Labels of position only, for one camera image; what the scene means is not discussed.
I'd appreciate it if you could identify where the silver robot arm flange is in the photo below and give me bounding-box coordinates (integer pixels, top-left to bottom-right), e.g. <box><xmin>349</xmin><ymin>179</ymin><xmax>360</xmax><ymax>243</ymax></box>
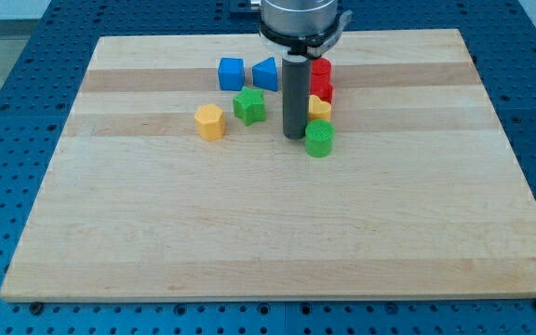
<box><xmin>259</xmin><ymin>0</ymin><xmax>353</xmax><ymax>61</ymax></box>

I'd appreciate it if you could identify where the green cylinder block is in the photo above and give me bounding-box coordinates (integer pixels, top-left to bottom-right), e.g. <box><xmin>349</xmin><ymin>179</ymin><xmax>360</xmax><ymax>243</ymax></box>
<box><xmin>305</xmin><ymin>119</ymin><xmax>335</xmax><ymax>158</ymax></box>

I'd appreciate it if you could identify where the green star block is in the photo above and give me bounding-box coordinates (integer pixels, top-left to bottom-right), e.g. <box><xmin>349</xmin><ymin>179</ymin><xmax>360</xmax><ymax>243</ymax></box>
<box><xmin>233</xmin><ymin>87</ymin><xmax>266</xmax><ymax>127</ymax></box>

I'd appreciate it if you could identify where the yellow hexagon block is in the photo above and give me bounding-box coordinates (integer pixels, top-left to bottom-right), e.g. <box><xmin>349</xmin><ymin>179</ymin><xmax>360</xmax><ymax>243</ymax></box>
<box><xmin>194</xmin><ymin>104</ymin><xmax>226</xmax><ymax>141</ymax></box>

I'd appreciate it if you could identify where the yellow heart block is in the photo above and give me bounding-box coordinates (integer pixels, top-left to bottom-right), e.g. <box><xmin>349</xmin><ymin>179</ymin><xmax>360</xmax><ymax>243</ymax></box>
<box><xmin>308</xmin><ymin>95</ymin><xmax>332</xmax><ymax>122</ymax></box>

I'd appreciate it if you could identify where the blue triangle block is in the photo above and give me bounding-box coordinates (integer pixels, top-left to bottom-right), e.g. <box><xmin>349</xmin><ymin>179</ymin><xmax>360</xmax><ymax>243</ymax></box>
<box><xmin>252</xmin><ymin>58</ymin><xmax>278</xmax><ymax>92</ymax></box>

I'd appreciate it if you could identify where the red angular block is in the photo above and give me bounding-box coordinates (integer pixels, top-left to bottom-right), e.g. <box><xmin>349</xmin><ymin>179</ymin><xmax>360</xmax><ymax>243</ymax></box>
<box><xmin>310</xmin><ymin>74</ymin><xmax>333</xmax><ymax>103</ymax></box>

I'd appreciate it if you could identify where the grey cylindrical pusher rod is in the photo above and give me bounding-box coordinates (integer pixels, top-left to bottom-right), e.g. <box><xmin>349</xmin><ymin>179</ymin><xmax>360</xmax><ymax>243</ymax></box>
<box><xmin>282</xmin><ymin>56</ymin><xmax>311</xmax><ymax>140</ymax></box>

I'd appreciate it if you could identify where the blue cube block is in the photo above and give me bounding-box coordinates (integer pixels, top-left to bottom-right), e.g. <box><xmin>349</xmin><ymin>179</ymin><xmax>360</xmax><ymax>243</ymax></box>
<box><xmin>218</xmin><ymin>58</ymin><xmax>245</xmax><ymax>91</ymax></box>

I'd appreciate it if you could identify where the red cylinder block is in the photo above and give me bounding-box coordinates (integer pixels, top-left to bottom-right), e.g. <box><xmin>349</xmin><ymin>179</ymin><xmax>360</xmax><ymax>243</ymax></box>
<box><xmin>312</xmin><ymin>57</ymin><xmax>332</xmax><ymax>78</ymax></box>

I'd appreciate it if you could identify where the light wooden board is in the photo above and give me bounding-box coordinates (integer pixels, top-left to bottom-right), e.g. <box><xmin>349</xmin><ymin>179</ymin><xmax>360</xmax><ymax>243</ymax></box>
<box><xmin>0</xmin><ymin>29</ymin><xmax>536</xmax><ymax>302</ymax></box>

